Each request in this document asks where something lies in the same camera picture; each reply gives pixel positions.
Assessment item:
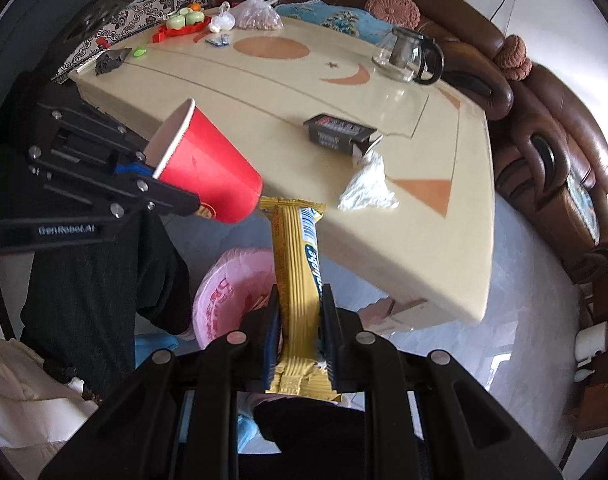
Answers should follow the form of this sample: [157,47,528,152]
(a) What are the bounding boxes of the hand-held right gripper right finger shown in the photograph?
[319,283,566,480]

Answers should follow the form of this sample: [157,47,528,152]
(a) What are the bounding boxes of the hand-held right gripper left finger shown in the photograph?
[39,284,283,480]

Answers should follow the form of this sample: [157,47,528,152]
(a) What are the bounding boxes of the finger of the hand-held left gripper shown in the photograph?
[30,164,201,219]
[33,102,153,177]

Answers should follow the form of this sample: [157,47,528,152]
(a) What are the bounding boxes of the red paper cup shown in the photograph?
[145,98,264,225]

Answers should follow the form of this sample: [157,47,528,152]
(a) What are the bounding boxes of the yellow snack wrapper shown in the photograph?
[258,197,343,402]

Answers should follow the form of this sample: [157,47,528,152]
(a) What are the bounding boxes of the blue plastic bin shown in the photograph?
[134,332,265,453]

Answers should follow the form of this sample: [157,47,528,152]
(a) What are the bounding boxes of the dark crumpled wrapper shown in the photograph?
[94,47,134,77]

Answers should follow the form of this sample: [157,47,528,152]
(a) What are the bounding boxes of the red tray with green toys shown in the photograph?
[151,3,213,45]

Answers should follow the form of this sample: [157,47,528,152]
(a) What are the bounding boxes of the black-white patterned cloth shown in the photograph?
[51,0,218,84]

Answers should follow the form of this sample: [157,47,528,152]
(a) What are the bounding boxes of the white garment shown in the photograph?
[0,337,101,449]

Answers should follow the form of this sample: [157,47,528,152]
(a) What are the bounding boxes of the clear crinkled plastic wrapper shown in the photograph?
[337,149,400,213]

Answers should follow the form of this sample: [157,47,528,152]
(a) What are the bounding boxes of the beige coffee table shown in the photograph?
[66,7,495,334]

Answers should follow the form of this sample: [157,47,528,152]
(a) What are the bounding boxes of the small white plastic bag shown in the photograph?
[209,1,237,34]

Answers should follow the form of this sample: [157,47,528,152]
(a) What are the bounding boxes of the black cigarette box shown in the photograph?
[304,113,385,156]

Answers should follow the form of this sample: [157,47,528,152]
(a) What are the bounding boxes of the plastic bag of nuts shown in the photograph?
[232,0,288,31]

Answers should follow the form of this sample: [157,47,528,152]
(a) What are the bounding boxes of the blue floral cloth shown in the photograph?
[275,0,393,37]

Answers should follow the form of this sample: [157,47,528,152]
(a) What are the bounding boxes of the pink crochet cushion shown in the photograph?
[365,0,421,29]

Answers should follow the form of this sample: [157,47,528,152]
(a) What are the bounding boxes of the brownish crochet cushion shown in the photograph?
[494,33,533,81]

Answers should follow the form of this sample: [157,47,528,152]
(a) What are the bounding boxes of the white wall device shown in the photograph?
[573,320,608,384]

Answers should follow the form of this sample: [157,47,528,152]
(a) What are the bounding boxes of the glass teapot black handle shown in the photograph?
[371,27,445,86]

